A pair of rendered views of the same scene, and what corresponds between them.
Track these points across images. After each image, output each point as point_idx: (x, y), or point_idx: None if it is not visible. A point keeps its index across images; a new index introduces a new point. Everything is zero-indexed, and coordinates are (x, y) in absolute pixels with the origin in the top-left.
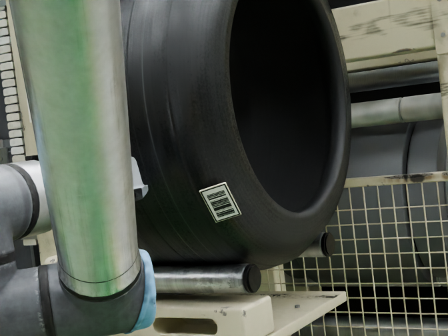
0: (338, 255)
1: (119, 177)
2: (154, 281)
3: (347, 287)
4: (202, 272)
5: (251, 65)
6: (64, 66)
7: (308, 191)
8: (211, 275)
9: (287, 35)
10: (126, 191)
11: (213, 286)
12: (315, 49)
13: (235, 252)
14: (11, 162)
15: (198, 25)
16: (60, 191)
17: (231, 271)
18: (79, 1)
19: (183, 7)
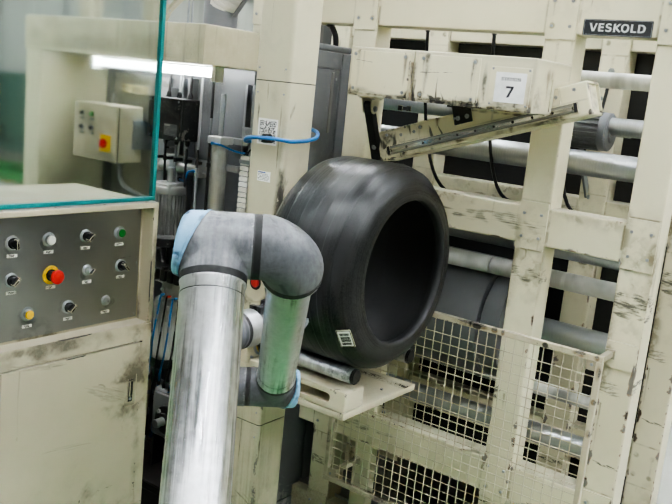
0: (420, 355)
1: (293, 356)
2: (299, 389)
3: (420, 376)
4: (328, 365)
5: (393, 226)
6: (281, 325)
7: (407, 318)
8: (333, 369)
9: (418, 218)
10: (295, 359)
11: (333, 375)
12: (434, 232)
13: (349, 361)
14: None
15: (355, 244)
16: (267, 356)
17: (344, 370)
18: (292, 310)
19: (349, 232)
